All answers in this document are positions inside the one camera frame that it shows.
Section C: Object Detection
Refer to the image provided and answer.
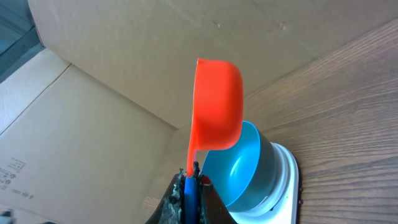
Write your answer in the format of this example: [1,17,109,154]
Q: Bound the orange scoop with blue handle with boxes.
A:
[183,58,243,223]

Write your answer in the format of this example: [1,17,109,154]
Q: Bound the cardboard box wall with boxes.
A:
[1,0,397,223]

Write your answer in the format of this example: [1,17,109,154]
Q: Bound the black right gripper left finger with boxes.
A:
[146,169,185,224]

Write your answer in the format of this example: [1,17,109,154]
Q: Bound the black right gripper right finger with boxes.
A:
[193,161,237,224]

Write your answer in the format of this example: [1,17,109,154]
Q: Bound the blue metal bowl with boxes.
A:
[201,121,277,212]

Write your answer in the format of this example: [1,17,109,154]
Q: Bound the white digital kitchen scale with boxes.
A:
[229,142,300,224]

